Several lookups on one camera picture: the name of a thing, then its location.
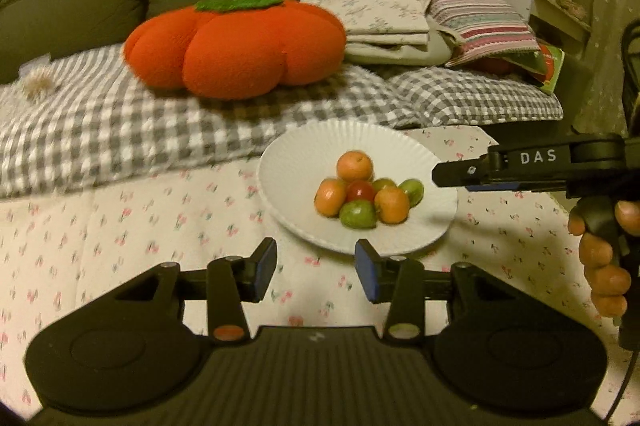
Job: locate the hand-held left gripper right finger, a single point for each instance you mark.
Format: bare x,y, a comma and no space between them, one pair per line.
367,273

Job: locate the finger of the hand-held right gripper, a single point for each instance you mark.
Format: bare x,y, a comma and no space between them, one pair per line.
460,171
495,187

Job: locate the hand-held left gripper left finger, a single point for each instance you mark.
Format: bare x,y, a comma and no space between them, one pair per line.
265,271

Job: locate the green plum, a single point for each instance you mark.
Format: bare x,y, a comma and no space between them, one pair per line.
414,191
357,213

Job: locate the small orange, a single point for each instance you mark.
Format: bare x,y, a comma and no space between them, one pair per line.
330,197
391,204

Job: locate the yellow-green plum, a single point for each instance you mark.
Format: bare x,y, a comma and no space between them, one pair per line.
384,183

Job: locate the red tomato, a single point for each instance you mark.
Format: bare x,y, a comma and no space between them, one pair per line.
361,191

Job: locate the large orange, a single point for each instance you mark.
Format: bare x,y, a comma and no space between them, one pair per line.
355,165

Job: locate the white ridged plate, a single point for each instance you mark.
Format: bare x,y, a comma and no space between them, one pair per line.
300,156

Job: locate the person's right hand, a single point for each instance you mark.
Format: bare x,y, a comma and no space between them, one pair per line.
605,281

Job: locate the red and green bag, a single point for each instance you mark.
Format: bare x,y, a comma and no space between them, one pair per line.
550,66

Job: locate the striped patterned cushion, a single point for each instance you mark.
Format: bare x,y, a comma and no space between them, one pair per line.
480,21

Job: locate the folded floral sheet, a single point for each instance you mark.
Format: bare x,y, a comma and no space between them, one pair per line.
375,11

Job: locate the grey checked blanket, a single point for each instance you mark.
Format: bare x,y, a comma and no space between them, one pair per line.
125,121

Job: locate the orange pumpkin cushion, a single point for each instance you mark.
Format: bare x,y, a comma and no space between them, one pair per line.
240,51

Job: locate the fluffy beige pompom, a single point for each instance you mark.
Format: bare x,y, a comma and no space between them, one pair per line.
39,87

